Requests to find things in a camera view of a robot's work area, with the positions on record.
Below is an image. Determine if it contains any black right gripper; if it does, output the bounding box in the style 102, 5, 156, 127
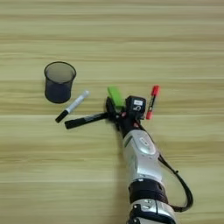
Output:
105, 96, 146, 138

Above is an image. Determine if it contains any green eraser block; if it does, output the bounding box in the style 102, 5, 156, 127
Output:
107, 86, 126, 109

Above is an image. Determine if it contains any white marker with black cap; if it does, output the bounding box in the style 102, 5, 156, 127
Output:
54, 90, 91, 123

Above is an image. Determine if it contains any red marker pen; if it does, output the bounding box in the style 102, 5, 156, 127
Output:
145, 85, 161, 121

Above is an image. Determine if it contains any black mesh pen cup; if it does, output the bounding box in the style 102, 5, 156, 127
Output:
43, 60, 77, 104

